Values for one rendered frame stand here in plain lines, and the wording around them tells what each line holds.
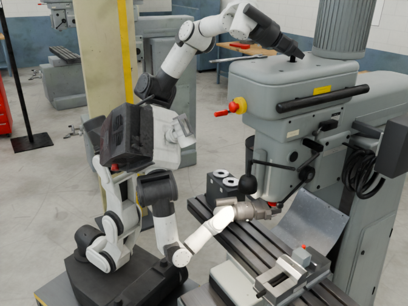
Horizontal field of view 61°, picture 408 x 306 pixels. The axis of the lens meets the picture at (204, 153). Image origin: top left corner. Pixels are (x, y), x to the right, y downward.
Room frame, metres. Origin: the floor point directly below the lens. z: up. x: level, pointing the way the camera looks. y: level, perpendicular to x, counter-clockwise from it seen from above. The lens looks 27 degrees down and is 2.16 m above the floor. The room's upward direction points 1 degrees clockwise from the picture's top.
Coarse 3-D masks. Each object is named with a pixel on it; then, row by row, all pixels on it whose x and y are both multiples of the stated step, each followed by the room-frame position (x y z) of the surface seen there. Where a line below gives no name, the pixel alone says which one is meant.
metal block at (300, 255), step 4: (300, 248) 1.13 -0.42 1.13; (292, 252) 1.11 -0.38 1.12; (296, 252) 1.11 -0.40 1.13; (300, 252) 1.11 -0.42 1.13; (304, 252) 1.11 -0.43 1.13; (292, 256) 1.11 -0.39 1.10; (296, 256) 1.09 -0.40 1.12; (300, 256) 1.08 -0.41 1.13; (304, 256) 1.08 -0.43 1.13; (308, 256) 1.09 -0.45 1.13; (296, 260) 1.09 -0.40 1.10; (300, 260) 1.08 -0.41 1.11; (304, 260) 1.07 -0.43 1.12; (308, 260) 1.09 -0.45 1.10; (300, 264) 1.07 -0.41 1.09; (304, 264) 1.07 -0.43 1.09; (308, 264) 1.09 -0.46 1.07
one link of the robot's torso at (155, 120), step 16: (112, 112) 1.27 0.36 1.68; (128, 112) 1.21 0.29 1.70; (144, 112) 1.26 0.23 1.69; (160, 112) 1.31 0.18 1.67; (112, 128) 1.23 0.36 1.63; (128, 128) 1.17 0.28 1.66; (144, 128) 1.22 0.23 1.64; (160, 128) 1.27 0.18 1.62; (112, 144) 1.18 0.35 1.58; (128, 144) 1.13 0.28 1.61; (144, 144) 1.16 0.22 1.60; (160, 144) 1.22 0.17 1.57; (176, 144) 1.27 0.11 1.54; (112, 160) 1.18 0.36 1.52; (128, 160) 1.19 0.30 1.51; (144, 160) 1.18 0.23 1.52; (160, 160) 1.18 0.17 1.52; (176, 160) 1.23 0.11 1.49
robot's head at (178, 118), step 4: (180, 116) 1.22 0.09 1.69; (184, 116) 1.22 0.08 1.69; (176, 120) 1.23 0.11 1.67; (180, 120) 1.21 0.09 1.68; (180, 124) 1.20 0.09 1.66; (188, 124) 1.21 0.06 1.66; (184, 128) 1.20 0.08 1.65; (188, 128) 1.22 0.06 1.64; (184, 132) 1.19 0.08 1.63; (192, 132) 1.21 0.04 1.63
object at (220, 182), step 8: (208, 176) 1.66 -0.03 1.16; (216, 176) 1.63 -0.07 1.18; (224, 176) 1.63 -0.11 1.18; (232, 176) 1.65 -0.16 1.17; (208, 184) 1.66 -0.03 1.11; (216, 184) 1.59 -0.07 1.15; (224, 184) 1.55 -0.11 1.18; (232, 184) 1.55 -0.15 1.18; (208, 192) 1.66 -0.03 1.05; (216, 192) 1.59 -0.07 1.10; (224, 192) 1.52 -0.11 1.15; (232, 192) 1.51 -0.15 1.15; (208, 200) 1.66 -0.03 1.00; (240, 200) 1.54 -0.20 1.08
